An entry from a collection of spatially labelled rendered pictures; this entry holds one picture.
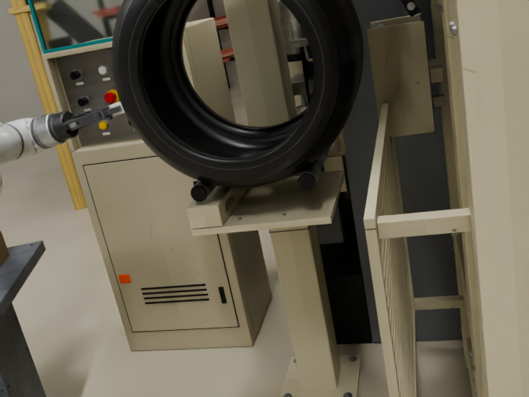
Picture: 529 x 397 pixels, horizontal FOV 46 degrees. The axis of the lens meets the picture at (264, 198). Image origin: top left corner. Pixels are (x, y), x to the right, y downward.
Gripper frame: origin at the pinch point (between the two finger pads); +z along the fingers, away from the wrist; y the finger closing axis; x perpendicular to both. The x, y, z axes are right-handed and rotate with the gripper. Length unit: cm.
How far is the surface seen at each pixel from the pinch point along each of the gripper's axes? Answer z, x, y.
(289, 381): 4, 114, 32
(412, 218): 70, 25, -57
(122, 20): 14.1, -19.6, -11.1
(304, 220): 40, 39, -9
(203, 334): -35, 102, 56
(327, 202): 44, 39, 1
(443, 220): 74, 26, -58
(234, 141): 20.5, 20.0, 15.4
